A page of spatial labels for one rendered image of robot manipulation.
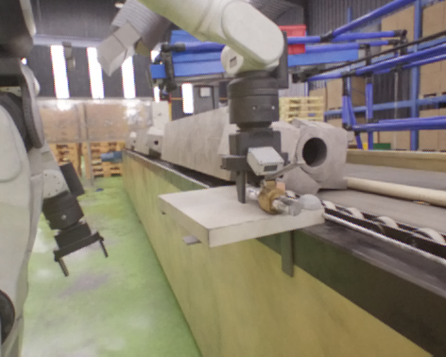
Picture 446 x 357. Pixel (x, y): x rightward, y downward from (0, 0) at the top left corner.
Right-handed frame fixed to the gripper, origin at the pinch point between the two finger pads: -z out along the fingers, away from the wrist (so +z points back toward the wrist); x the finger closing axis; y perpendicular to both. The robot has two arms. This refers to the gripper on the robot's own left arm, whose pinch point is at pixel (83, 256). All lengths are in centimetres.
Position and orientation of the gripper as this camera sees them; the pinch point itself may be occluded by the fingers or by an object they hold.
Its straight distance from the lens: 100.0
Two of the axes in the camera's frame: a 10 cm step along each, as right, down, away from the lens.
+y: -4.3, -0.7, 9.0
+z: -3.0, -9.3, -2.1
